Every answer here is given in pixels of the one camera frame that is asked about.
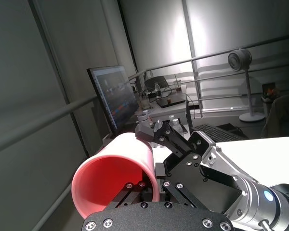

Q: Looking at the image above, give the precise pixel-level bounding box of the dark framed picture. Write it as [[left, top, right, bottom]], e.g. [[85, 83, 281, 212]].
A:
[[262, 82, 277, 97]]

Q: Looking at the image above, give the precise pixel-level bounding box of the white pedestal fan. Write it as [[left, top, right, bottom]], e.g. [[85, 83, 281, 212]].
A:
[[227, 48, 266, 123]]

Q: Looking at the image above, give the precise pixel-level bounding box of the person in dark jacket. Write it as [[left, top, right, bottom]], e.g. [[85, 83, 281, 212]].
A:
[[260, 77, 289, 139]]

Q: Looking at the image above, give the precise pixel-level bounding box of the grey wall handrail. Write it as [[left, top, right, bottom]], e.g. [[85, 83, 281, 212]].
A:
[[129, 33, 289, 80]]

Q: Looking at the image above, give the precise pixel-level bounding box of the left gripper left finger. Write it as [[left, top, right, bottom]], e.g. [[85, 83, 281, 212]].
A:
[[107, 181, 158, 210]]

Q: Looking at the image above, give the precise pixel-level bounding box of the grey office desk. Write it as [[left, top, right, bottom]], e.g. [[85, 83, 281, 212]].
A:
[[134, 83, 195, 126]]

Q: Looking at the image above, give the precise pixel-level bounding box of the black office chair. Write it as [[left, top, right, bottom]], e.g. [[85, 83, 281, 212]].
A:
[[144, 76, 169, 92]]

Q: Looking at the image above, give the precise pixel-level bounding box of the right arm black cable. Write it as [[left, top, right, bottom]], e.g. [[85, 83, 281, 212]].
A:
[[259, 219, 272, 231]]

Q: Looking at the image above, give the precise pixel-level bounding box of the plastic cup with straw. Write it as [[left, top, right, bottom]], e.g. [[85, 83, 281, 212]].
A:
[[172, 74, 183, 93]]

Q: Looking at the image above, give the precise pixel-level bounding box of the grey horizontal handrail pipe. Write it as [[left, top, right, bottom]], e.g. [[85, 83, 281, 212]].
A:
[[0, 95, 98, 157]]

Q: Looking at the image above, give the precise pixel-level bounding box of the white tape roll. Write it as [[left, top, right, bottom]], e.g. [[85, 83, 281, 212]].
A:
[[136, 114, 150, 126]]

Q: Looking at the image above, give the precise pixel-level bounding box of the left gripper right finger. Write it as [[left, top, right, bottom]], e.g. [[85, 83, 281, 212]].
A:
[[155, 163, 209, 215]]

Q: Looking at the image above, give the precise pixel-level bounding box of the grey vertical railing post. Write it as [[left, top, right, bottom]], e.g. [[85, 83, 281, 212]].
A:
[[182, 0, 203, 119]]

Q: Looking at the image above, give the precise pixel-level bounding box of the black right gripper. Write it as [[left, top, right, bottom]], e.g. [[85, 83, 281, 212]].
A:
[[134, 119, 243, 214]]

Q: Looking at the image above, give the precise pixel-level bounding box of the pink plastic cup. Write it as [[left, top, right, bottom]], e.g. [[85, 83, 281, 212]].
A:
[[71, 132, 158, 220]]

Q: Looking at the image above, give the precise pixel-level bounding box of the black computer monitor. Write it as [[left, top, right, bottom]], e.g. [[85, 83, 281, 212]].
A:
[[87, 64, 140, 139]]

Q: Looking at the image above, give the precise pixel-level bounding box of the black closed laptop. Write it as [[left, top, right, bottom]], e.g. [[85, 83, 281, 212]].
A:
[[156, 94, 187, 109]]

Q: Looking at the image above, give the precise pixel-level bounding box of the black keyboard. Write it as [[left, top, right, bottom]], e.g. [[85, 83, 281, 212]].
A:
[[194, 123, 245, 143]]

